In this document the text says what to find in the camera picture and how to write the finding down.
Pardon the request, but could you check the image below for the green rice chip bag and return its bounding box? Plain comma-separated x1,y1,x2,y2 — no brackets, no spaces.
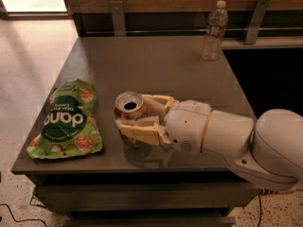
27,79,103,160

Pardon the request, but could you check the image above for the right metal rail bracket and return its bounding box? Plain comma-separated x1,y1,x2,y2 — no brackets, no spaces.
243,0,271,44

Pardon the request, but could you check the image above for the black floor cable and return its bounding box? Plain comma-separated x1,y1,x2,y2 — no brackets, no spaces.
0,203,49,227

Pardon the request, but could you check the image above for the clear plastic water bottle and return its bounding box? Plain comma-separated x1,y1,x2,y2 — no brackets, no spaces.
202,0,228,61

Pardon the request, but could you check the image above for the metal rail bracket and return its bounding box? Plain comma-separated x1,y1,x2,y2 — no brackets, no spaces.
110,1,126,37
243,0,271,44

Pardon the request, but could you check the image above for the striped cable plug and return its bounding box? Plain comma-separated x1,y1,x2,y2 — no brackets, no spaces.
260,184,298,196

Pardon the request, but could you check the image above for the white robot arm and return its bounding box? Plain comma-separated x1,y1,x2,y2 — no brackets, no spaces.
115,92,303,191

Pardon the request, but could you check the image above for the orange soda can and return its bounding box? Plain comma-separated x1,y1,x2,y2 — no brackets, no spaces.
114,91,147,147

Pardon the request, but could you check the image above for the left metal rail bracket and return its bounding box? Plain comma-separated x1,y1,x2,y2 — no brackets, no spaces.
110,1,126,37

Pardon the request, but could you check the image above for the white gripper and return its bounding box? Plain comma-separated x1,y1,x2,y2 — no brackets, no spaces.
116,95,212,155

